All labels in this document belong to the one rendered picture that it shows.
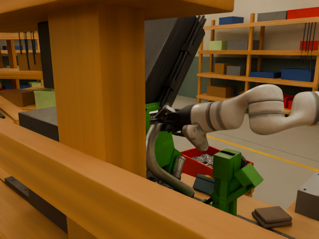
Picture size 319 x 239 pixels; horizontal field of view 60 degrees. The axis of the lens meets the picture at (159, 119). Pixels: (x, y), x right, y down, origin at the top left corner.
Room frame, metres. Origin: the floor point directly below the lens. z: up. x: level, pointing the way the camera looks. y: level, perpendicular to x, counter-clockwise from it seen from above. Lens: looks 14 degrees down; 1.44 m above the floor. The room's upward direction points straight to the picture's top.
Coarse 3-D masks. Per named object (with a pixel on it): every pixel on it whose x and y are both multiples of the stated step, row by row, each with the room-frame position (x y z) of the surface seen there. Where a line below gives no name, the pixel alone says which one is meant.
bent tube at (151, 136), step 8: (152, 112) 0.78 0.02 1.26; (152, 128) 0.74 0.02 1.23; (160, 128) 0.76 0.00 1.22; (152, 136) 0.73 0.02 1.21; (152, 144) 0.72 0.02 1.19; (152, 152) 0.71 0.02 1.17; (152, 160) 0.70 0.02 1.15; (152, 168) 0.70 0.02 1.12; (160, 168) 0.71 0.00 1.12; (160, 176) 0.71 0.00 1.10; (168, 176) 0.72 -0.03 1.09; (168, 184) 0.74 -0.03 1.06; (176, 184) 0.74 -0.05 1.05; (184, 184) 0.76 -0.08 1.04; (184, 192) 0.76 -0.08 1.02; (192, 192) 0.78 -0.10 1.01
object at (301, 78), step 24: (240, 24) 6.45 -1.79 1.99; (264, 24) 5.99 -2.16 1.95; (216, 48) 7.05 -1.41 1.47; (240, 48) 6.53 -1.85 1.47; (312, 48) 5.21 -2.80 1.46; (216, 72) 7.07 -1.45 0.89; (240, 72) 6.47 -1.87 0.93; (264, 72) 6.45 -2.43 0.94; (288, 72) 5.60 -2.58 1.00; (312, 72) 5.25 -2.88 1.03; (216, 96) 7.04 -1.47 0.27; (288, 96) 5.96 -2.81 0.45
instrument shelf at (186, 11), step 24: (0, 0) 0.51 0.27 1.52; (24, 0) 0.45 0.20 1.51; (48, 0) 0.40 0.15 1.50; (72, 0) 0.38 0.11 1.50; (96, 0) 0.38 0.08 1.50; (120, 0) 0.38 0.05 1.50; (144, 0) 0.38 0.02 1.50; (168, 0) 0.38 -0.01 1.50; (192, 0) 0.40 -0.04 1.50; (216, 0) 0.44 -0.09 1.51; (0, 24) 0.72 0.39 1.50; (24, 24) 0.72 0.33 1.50
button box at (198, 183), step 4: (200, 176) 1.01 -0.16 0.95; (204, 176) 1.00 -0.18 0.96; (196, 180) 1.01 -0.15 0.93; (200, 180) 1.00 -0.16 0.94; (204, 180) 0.99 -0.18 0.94; (208, 180) 0.98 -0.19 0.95; (212, 180) 0.97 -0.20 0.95; (196, 184) 1.00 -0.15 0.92; (200, 184) 0.99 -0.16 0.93; (204, 184) 0.98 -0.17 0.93; (208, 184) 0.97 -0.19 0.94; (212, 184) 0.96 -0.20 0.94; (196, 188) 0.99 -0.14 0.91; (200, 188) 0.98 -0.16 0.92; (204, 188) 0.97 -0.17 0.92; (208, 188) 0.96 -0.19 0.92; (212, 188) 0.95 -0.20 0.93; (204, 192) 0.96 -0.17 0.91; (208, 192) 0.95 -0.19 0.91
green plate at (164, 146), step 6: (156, 102) 0.89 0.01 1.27; (150, 108) 0.86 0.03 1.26; (156, 108) 0.88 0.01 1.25; (162, 132) 0.87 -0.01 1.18; (168, 132) 0.89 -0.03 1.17; (162, 138) 0.86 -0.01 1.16; (168, 138) 0.88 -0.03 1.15; (156, 144) 0.84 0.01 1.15; (162, 144) 0.86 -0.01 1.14; (168, 144) 0.88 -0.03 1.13; (156, 150) 0.83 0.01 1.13; (162, 150) 0.85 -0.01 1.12; (168, 150) 0.87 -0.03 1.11; (156, 156) 0.82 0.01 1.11; (162, 156) 0.84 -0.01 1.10; (168, 156) 0.86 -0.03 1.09; (162, 162) 0.83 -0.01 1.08; (168, 162) 0.85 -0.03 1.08
